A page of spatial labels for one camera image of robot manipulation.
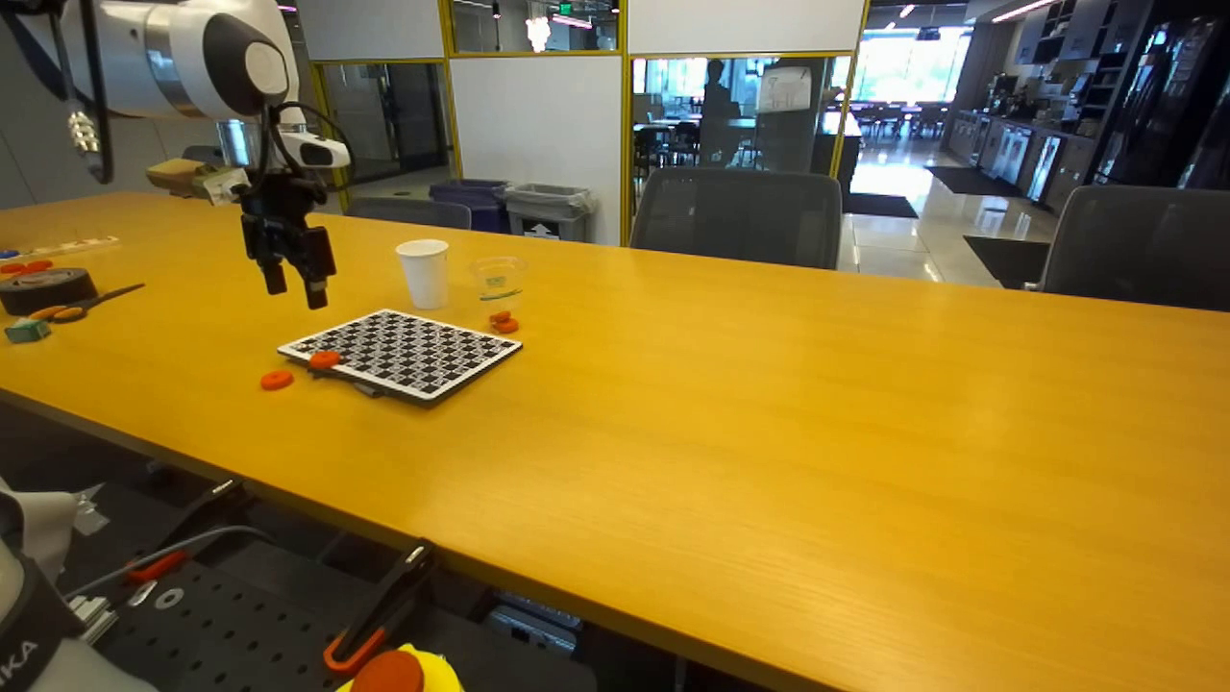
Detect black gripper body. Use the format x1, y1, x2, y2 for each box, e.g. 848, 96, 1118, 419
233, 174, 336, 260

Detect white paper cup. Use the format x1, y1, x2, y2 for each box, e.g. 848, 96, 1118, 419
392, 235, 455, 312

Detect low grey bin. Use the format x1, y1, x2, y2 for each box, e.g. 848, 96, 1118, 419
347, 187, 455, 231

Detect black white checker marker board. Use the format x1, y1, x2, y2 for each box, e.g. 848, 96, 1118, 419
275, 303, 526, 407

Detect dark blue waste bin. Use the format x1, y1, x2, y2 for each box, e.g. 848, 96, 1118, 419
424, 175, 515, 235

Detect white partition panel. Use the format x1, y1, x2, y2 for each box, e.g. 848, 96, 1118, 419
295, 0, 451, 64
447, 53, 625, 246
624, 0, 871, 57

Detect black tape roll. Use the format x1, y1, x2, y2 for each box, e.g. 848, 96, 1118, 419
0, 266, 101, 317

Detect grey waste bin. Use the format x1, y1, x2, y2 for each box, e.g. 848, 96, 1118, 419
503, 181, 599, 246

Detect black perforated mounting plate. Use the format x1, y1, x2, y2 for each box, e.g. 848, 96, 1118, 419
90, 533, 606, 692

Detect yellow red emergency stop button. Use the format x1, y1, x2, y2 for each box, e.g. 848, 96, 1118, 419
336, 642, 468, 692

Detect blue box under table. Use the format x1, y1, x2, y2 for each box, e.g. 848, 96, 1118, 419
479, 601, 587, 658

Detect grey mesh office chair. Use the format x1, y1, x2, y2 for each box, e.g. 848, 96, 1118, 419
630, 166, 844, 274
1039, 181, 1230, 316

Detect dark floor mat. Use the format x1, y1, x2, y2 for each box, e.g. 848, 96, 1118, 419
963, 231, 1056, 289
843, 187, 924, 220

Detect orange handled scissors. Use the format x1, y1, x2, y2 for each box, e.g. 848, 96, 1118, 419
34, 281, 146, 325

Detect black cable with connector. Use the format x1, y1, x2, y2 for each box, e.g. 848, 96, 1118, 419
50, 0, 123, 185

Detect grey cable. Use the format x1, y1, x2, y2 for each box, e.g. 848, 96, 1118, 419
66, 520, 266, 602

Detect red handled black clamp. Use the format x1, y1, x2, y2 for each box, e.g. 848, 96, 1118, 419
319, 543, 433, 684

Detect glass pane yellow frame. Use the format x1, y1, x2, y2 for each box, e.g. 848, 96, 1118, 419
630, 53, 860, 185

